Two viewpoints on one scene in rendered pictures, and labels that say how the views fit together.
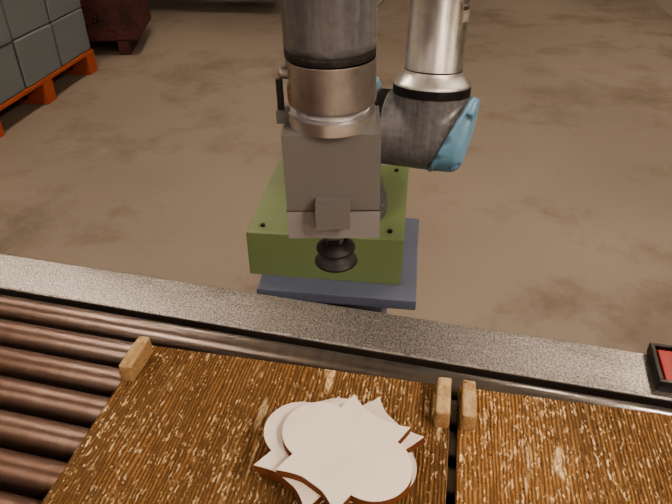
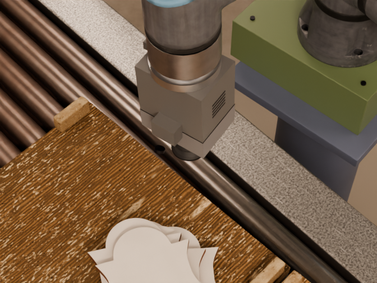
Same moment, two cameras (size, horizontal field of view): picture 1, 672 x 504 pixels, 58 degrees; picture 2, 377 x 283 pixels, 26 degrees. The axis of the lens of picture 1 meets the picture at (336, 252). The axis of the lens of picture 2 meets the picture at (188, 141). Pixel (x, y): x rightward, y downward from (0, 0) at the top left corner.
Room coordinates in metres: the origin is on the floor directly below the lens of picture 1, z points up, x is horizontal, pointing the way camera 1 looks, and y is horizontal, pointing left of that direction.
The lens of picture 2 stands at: (0.05, -0.30, 1.94)
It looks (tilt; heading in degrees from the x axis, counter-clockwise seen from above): 55 degrees down; 33
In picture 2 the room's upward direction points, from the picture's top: straight up
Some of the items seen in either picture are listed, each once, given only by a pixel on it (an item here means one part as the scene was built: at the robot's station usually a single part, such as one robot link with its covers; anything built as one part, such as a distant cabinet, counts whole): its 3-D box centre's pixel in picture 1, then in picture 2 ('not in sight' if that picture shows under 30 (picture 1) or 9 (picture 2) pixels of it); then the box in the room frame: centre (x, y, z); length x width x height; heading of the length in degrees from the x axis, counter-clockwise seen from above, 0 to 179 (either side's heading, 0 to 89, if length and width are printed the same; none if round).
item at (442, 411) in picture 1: (443, 401); (266, 277); (0.50, -0.13, 0.95); 0.06 x 0.02 x 0.03; 169
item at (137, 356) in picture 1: (136, 358); (72, 114); (0.57, 0.26, 0.95); 0.06 x 0.02 x 0.03; 169
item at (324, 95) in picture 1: (327, 82); (181, 40); (0.50, 0.01, 1.33); 0.08 x 0.08 x 0.05
